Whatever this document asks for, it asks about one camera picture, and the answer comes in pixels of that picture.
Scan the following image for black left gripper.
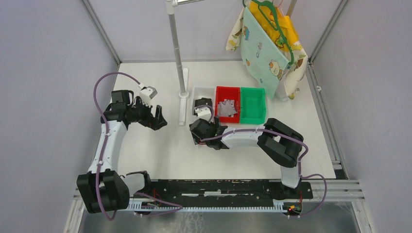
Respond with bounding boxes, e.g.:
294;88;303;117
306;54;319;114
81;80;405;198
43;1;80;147
127;97;167;131

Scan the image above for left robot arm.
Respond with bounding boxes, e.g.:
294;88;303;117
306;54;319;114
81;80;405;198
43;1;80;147
76;86;167;214

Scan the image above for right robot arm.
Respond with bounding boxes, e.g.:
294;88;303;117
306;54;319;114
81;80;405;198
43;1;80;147
189;117;309;198

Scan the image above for black credit cards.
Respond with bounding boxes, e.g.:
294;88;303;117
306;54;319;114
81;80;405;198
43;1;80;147
193;98;213;116

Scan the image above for silver credit cards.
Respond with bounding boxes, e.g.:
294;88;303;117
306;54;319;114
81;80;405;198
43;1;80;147
217;99;238;117

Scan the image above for white stand base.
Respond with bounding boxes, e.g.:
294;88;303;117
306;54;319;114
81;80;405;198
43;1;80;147
178;65;189;126

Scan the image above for white plastic bin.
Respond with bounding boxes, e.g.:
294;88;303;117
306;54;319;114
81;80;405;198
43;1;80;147
187;86;216;124

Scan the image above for red plastic bin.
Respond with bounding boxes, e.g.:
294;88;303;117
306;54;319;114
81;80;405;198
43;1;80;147
215;86;240;123

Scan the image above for green plastic bin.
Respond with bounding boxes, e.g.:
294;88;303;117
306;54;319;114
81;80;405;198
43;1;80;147
240;87;266;124

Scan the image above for mint cartoon cloth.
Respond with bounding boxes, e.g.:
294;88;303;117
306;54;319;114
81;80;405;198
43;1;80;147
240;7;289;99

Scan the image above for cream cartoon cloth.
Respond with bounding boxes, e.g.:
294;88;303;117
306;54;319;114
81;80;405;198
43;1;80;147
225;9;308;101

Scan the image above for silver stand pole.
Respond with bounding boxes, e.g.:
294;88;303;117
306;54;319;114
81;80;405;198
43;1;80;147
165;0;189;97

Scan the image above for yellow garment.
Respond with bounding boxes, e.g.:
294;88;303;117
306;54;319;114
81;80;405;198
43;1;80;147
248;1;302;52

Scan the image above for green clothes hanger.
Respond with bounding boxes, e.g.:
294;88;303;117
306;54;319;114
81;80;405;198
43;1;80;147
243;0;295;67

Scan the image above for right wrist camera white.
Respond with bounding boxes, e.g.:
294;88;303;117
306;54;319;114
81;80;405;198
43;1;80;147
194;105;214;122

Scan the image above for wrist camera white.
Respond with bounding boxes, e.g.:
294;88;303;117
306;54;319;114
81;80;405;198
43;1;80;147
194;105;214;122
139;83;157;106

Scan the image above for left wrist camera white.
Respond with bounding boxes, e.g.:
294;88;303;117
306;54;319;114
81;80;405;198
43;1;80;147
139;83;157;106

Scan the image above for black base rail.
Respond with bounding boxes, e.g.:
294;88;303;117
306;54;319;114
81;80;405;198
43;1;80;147
142;180;313;208

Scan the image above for white cable duct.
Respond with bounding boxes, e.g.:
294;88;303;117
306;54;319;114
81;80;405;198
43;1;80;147
84;200;303;213

